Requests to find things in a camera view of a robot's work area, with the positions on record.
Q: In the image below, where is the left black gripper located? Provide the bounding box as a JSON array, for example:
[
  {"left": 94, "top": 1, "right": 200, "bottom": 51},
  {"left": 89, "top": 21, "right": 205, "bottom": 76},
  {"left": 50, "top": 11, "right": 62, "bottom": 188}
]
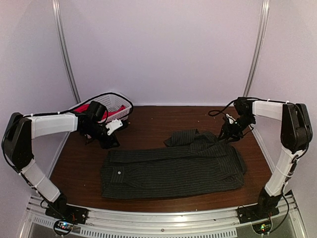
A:
[{"left": 83, "top": 122, "right": 120, "bottom": 150}]

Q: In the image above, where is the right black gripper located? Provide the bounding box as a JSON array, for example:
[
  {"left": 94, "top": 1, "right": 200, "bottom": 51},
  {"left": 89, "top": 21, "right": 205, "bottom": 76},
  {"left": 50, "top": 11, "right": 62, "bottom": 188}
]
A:
[{"left": 218, "top": 115, "right": 256, "bottom": 143}]

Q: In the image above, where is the black pinstriped shirt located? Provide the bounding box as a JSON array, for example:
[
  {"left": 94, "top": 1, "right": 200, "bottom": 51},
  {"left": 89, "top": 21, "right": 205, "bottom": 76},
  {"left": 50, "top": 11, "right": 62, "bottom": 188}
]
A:
[{"left": 101, "top": 129, "right": 246, "bottom": 199}]

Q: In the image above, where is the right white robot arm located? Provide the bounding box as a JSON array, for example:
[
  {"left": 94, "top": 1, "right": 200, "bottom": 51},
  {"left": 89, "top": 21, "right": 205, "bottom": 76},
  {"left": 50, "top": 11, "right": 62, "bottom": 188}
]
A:
[{"left": 214, "top": 97, "right": 313, "bottom": 198}]

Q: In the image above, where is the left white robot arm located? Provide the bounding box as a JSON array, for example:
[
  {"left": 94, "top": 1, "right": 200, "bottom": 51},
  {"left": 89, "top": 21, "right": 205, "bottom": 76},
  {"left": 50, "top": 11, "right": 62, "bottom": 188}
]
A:
[{"left": 1, "top": 112, "right": 123, "bottom": 220}]

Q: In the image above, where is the white plastic laundry basket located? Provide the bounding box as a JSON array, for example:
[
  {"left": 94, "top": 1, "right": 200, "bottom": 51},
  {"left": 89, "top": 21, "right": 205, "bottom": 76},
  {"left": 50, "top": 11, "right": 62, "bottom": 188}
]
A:
[{"left": 70, "top": 92, "right": 134, "bottom": 122}]

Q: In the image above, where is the red garment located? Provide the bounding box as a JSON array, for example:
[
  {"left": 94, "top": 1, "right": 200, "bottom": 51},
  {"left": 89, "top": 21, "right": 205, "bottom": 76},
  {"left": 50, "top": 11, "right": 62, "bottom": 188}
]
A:
[{"left": 73, "top": 102, "right": 126, "bottom": 121}]

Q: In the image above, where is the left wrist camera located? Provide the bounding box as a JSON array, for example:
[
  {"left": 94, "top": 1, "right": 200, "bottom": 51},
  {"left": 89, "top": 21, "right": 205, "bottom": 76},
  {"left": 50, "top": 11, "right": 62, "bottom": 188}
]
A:
[{"left": 88, "top": 100, "right": 129, "bottom": 137}]

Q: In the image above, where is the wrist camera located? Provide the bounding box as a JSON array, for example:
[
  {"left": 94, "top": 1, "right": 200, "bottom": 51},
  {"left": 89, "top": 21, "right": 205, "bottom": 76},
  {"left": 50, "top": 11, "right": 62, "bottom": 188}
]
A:
[
  {"left": 88, "top": 100, "right": 129, "bottom": 137},
  {"left": 225, "top": 97, "right": 253, "bottom": 125}
]

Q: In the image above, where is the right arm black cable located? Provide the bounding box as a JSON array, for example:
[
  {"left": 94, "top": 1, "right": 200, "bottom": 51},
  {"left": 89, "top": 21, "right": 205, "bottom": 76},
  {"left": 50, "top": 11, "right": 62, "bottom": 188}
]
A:
[{"left": 208, "top": 100, "right": 240, "bottom": 117}]

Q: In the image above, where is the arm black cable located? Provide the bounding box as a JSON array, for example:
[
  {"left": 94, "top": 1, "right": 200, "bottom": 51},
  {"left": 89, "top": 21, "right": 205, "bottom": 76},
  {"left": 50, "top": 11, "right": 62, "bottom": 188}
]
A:
[
  {"left": 208, "top": 100, "right": 240, "bottom": 117},
  {"left": 1, "top": 92, "right": 133, "bottom": 172}
]

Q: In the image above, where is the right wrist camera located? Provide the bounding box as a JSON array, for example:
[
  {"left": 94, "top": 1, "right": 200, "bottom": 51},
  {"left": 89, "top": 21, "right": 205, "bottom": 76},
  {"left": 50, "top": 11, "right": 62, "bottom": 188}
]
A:
[{"left": 225, "top": 97, "right": 253, "bottom": 125}]

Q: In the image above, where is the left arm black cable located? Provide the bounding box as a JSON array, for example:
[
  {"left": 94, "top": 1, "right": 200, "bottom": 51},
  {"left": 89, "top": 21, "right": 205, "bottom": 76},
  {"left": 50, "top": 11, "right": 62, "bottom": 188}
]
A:
[{"left": 1, "top": 92, "right": 133, "bottom": 172}]

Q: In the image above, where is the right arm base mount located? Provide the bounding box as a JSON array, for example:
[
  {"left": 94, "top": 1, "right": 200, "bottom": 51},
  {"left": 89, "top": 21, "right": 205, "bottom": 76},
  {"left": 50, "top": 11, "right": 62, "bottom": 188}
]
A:
[{"left": 236, "top": 188, "right": 290, "bottom": 236}]

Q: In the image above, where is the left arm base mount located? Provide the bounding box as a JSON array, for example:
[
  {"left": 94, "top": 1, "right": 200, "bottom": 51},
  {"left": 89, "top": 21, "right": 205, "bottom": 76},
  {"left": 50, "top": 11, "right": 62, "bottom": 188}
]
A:
[{"left": 40, "top": 193, "right": 89, "bottom": 238}]

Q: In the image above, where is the left aluminium corner post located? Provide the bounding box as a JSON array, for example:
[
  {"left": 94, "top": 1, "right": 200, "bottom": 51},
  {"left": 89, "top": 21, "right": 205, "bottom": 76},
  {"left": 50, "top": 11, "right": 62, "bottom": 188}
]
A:
[{"left": 52, "top": 0, "right": 81, "bottom": 103}]

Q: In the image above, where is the aluminium corner post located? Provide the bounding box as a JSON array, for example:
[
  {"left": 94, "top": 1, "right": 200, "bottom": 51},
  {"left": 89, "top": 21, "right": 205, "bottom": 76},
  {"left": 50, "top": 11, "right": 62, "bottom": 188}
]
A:
[
  {"left": 243, "top": 0, "right": 270, "bottom": 97},
  {"left": 52, "top": 0, "right": 81, "bottom": 103}
]

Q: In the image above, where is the right aluminium corner post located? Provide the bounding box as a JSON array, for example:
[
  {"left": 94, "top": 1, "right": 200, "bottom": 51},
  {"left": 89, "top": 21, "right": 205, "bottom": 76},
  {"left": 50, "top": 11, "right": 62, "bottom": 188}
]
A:
[{"left": 243, "top": 0, "right": 270, "bottom": 97}]

